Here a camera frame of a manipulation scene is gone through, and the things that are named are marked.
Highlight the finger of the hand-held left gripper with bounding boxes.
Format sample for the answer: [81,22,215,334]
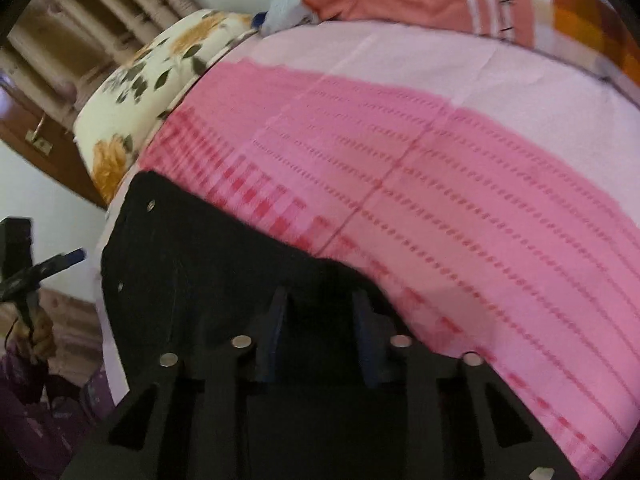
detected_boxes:
[31,248,87,283]

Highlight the brown wooden door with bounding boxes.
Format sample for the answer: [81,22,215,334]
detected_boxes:
[0,72,109,209]

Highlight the floral cream pillow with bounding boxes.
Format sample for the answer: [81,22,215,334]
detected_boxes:
[72,8,257,207]

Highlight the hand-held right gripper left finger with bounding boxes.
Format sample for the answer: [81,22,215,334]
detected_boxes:
[60,286,291,480]

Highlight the beige floral curtain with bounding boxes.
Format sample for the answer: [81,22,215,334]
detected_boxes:
[0,0,202,117]

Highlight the pink checked bedsheet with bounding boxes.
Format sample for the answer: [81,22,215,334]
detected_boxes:
[102,20,640,480]

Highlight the person's left hand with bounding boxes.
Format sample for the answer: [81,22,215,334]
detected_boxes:
[11,309,57,363]

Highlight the metal door latch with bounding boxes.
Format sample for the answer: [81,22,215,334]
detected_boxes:
[25,114,54,155]

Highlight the person's purple clothing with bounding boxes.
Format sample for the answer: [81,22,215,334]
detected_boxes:
[0,354,117,480]

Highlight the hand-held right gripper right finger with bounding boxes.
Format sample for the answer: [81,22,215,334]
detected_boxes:
[350,288,581,480]

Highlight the black pants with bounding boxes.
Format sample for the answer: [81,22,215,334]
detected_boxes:
[100,170,423,480]

